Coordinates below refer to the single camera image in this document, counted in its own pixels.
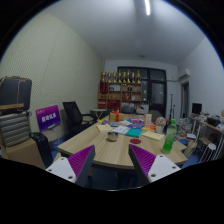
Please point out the white round stool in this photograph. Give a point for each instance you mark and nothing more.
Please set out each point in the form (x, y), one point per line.
(209, 148)

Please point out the pink flowers in white pot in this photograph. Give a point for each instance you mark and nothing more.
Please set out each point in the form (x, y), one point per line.
(160, 122)

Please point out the dark glass double door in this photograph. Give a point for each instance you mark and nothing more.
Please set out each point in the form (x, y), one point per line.
(156, 90)

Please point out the long cluttered side desk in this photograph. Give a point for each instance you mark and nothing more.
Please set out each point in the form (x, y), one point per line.
(211, 126)

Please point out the black box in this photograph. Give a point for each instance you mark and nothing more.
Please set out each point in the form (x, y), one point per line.
(213, 121)

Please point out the orange red book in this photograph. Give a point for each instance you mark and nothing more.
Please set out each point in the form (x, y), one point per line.
(149, 128)

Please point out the black tripod stand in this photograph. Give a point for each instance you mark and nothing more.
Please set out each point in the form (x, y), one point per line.
(171, 106)

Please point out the green drink bottle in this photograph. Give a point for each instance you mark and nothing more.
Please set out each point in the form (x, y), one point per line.
(169, 138)

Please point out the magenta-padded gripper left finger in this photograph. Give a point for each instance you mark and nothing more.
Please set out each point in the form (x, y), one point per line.
(59, 167)

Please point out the small standing framed card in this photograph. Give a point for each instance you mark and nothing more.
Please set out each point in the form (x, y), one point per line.
(148, 119)

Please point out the dark wooden stool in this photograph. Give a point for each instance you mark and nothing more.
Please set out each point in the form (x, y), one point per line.
(201, 143)

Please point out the wooden shelf unit with trophies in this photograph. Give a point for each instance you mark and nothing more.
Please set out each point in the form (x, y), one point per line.
(120, 95)

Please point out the grey ribbed suitcase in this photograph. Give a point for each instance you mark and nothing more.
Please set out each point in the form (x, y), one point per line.
(14, 128)

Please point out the purple sign board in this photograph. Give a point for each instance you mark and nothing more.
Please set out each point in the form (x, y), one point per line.
(48, 118)

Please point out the white printed booklet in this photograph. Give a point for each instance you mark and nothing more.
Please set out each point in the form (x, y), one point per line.
(121, 130)

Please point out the dark suitcase with tan trim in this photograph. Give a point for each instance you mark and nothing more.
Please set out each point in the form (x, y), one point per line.
(15, 91)

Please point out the blue colourful book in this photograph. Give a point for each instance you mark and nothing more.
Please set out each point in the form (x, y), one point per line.
(135, 126)

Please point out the tan wooden cabinet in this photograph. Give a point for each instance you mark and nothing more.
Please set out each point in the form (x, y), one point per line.
(23, 151)

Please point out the yellow gift box red ribbon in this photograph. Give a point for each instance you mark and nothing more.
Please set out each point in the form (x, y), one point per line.
(116, 116)

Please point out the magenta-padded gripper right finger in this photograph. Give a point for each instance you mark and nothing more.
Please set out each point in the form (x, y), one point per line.
(163, 166)

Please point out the black computer monitor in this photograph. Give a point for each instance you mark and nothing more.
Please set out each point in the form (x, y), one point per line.
(196, 108)

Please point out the black swivel office chair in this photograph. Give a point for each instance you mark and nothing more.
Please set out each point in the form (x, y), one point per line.
(73, 115)

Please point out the long ceiling light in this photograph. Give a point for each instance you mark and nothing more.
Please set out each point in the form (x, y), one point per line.
(147, 7)

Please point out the pale yellow book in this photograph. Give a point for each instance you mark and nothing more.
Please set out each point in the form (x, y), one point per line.
(104, 127)
(153, 135)

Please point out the white wall air conditioner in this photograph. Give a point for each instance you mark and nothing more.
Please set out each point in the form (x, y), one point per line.
(184, 74)

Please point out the black textured chair back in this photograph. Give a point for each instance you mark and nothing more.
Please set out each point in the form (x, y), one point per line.
(42, 148)

